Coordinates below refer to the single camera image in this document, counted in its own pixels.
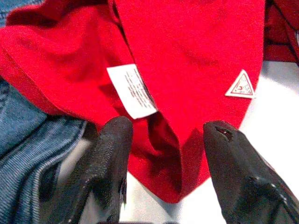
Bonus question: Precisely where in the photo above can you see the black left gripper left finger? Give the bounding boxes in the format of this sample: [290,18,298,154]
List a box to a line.
[41,116,134,224]

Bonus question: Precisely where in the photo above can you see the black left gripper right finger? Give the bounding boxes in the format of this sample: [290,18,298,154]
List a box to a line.
[203,120,299,224]

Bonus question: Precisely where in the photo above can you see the red T-shirt white print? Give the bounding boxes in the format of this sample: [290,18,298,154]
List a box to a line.
[0,0,299,204]

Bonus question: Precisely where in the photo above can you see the blue denim jeans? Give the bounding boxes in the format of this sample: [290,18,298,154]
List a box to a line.
[0,0,99,224]

